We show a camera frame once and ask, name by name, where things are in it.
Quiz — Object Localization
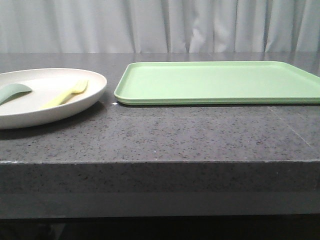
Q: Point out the cream round plate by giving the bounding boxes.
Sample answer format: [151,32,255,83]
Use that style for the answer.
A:
[0,68,107,130]

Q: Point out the grey pleated curtain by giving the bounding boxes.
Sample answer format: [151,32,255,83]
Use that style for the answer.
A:
[0,0,320,54]

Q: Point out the light green serving tray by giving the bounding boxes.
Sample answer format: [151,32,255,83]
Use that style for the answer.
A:
[114,61,320,106]

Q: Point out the yellow plastic fork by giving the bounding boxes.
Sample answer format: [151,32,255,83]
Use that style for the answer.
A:
[40,79,88,110]

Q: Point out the green plastic spoon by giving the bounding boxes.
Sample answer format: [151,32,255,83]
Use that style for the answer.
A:
[0,83,33,104]

